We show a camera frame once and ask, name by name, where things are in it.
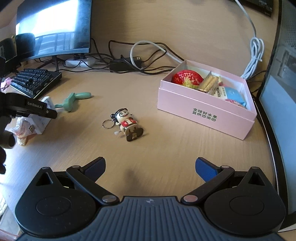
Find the green plastic hand crank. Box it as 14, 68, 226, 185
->
55, 92, 92, 112

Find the cartoon figurine keychain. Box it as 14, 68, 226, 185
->
102, 108, 144, 142

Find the blue white snack bag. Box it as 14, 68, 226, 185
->
214, 86, 246, 106

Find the wafer biscuit pack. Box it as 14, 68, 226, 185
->
198, 74, 219, 93

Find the red strawberry plush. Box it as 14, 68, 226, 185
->
171, 70, 204, 89

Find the pink round toy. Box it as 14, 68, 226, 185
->
225, 99, 246, 109

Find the black mechanical keyboard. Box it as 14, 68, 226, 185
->
10, 68, 62, 99

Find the black round speaker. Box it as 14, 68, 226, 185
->
1, 33, 35, 65

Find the pink cardboard box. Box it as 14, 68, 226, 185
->
157, 60, 257, 140

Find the white power strip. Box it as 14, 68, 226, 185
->
65, 57, 96, 68

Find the black curved monitor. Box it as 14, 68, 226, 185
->
16, 0, 92, 61

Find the computer case glass panel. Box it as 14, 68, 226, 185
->
255, 1, 295, 232

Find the black power adapter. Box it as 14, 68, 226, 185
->
109, 55, 137, 73

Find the grey looped cable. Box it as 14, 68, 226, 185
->
129, 40, 183, 68

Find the black cable bundle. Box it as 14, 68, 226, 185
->
34, 38, 183, 76

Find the coiled white cable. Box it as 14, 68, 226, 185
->
234, 0, 265, 80

